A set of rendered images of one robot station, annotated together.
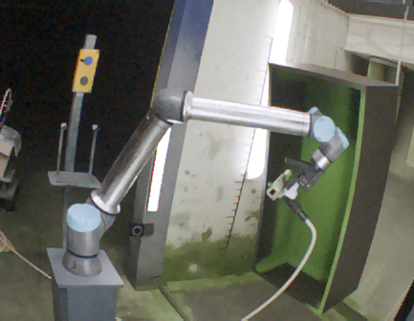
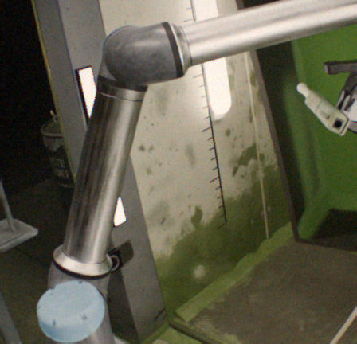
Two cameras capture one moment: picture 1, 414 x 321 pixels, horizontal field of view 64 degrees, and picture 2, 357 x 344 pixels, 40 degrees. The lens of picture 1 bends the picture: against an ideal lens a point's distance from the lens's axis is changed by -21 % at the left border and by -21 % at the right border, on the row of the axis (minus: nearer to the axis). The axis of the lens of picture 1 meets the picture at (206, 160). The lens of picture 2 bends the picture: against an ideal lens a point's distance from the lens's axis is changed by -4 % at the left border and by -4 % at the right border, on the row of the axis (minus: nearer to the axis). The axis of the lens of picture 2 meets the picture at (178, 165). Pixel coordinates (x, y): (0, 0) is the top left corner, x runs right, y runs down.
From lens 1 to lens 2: 0.55 m
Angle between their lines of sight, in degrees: 12
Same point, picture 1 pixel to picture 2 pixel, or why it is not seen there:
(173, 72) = (65, 14)
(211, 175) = (172, 136)
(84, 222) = (82, 319)
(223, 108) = (239, 27)
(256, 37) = not seen: outside the picture
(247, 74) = not seen: outside the picture
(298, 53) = not seen: outside the picture
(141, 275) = (142, 322)
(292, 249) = (325, 187)
